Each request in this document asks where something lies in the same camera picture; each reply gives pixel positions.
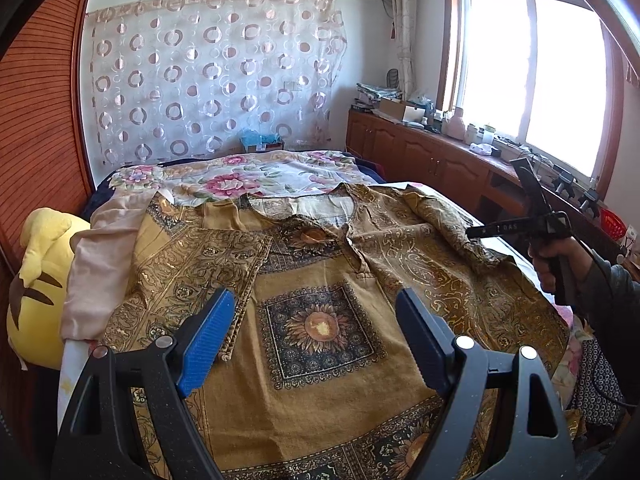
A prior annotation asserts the window with wooden frame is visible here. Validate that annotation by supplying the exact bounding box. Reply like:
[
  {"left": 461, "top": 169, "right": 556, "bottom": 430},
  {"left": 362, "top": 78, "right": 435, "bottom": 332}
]
[{"left": 439, "top": 0, "right": 627, "bottom": 197}]

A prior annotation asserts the brown slatted wardrobe door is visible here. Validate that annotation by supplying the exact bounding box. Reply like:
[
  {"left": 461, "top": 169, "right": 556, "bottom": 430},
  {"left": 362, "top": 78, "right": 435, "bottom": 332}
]
[{"left": 0, "top": 0, "right": 102, "bottom": 286}]

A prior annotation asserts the white plastic jug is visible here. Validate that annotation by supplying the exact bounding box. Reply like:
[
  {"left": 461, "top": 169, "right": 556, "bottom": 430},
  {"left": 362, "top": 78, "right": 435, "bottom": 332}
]
[{"left": 444, "top": 107, "right": 466, "bottom": 139}]

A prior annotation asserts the fruit print bed sheet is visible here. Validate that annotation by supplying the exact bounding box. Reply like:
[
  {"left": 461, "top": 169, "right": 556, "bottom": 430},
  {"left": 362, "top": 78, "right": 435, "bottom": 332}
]
[{"left": 56, "top": 180, "right": 573, "bottom": 413}]

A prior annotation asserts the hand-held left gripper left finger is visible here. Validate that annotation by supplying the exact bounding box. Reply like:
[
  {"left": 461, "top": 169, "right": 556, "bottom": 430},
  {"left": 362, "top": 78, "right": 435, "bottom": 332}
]
[{"left": 51, "top": 287, "right": 236, "bottom": 480}]

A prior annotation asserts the beige folded garment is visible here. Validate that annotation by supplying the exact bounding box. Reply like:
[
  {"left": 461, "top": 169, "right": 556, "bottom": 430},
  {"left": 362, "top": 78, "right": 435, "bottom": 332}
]
[{"left": 60, "top": 189, "right": 168, "bottom": 342}]

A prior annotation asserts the cream window curtain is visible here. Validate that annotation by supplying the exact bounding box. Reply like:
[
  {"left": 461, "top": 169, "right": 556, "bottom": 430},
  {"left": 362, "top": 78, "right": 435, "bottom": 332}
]
[{"left": 387, "top": 0, "right": 419, "bottom": 104}]

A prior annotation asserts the person's right hand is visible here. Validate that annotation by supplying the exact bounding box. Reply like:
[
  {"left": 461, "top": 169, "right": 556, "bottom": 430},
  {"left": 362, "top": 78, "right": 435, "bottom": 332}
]
[{"left": 528, "top": 234, "right": 599, "bottom": 311}]

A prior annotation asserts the sheer circle pattern curtain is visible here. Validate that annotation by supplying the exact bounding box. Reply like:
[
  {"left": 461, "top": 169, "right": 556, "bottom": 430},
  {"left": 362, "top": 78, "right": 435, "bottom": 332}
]
[{"left": 84, "top": 0, "right": 349, "bottom": 167}]

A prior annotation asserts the red plastic basket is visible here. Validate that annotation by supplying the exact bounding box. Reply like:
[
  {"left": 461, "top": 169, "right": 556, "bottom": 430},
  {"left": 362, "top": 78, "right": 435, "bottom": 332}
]
[{"left": 597, "top": 207, "right": 629, "bottom": 242}]

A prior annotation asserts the cardboard box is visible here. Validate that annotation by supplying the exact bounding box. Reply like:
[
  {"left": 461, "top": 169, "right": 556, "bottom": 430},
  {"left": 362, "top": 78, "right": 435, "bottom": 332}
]
[{"left": 372, "top": 97, "right": 427, "bottom": 124}]

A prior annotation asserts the golden patterned shirt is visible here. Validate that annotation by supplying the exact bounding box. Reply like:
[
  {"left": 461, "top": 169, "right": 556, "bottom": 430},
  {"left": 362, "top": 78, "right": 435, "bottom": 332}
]
[{"left": 102, "top": 182, "right": 572, "bottom": 480}]

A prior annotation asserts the floral blanket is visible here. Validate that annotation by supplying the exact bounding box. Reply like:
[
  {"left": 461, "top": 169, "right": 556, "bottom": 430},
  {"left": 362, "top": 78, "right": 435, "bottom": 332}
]
[{"left": 106, "top": 150, "right": 387, "bottom": 207}]

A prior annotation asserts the yellow plush toy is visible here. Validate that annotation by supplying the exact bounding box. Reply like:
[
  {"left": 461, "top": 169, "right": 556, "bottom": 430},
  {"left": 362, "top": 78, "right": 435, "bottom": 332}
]
[{"left": 7, "top": 207, "right": 94, "bottom": 372}]

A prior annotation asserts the person's right forearm grey sleeve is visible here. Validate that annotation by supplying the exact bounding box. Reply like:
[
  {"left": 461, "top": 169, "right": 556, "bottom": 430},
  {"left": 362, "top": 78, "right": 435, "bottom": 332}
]
[{"left": 575, "top": 255, "right": 640, "bottom": 408}]

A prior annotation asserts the wooden cabinet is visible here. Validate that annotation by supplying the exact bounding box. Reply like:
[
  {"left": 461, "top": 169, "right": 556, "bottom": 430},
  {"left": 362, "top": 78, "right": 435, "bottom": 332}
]
[{"left": 346, "top": 109, "right": 627, "bottom": 267}]

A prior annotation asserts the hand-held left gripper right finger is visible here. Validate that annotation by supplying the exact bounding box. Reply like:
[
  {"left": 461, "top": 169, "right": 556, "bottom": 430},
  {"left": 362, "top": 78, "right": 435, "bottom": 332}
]
[{"left": 395, "top": 287, "right": 576, "bottom": 480}]

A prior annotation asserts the dark dotted cloth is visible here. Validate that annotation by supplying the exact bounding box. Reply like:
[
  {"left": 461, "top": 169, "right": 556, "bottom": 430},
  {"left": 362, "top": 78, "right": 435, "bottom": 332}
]
[{"left": 569, "top": 339, "right": 627, "bottom": 427}]

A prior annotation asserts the blue tissue box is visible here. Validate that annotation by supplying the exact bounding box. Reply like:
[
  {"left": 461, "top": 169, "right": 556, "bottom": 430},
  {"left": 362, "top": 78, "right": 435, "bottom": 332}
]
[{"left": 239, "top": 127, "right": 286, "bottom": 154}]

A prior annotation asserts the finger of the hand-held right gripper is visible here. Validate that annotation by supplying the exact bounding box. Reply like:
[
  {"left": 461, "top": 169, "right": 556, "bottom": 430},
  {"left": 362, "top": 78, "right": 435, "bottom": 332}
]
[
  {"left": 467, "top": 217, "right": 541, "bottom": 240},
  {"left": 509, "top": 158, "right": 554, "bottom": 221}
]

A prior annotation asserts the stack of folded cloths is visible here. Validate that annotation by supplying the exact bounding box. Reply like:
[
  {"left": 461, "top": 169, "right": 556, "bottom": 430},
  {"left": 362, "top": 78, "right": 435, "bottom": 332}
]
[{"left": 355, "top": 82, "right": 404, "bottom": 104}]

